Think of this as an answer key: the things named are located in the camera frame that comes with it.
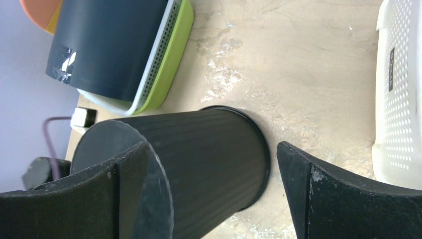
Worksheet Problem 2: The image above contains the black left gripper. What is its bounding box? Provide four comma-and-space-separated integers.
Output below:
0, 143, 149, 239

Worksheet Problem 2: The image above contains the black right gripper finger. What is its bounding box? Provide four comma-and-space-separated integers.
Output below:
277, 141, 422, 239

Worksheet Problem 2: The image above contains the cream perforated plastic basket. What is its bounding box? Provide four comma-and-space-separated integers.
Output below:
372, 0, 422, 190

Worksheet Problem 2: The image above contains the large black plastic bin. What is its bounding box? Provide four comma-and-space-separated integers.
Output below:
71, 106, 271, 239

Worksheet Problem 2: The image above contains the dark blue bin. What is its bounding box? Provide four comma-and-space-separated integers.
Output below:
45, 0, 167, 101

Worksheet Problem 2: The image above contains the green and white tray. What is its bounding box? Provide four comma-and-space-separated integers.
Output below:
78, 0, 194, 117

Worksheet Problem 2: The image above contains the white drum with coloured drawers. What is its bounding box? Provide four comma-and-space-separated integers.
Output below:
20, 0, 62, 35

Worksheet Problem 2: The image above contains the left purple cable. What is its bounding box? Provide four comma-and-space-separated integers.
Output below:
42, 116, 73, 181

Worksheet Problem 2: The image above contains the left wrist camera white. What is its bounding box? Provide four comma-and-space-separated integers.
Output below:
70, 107, 98, 135

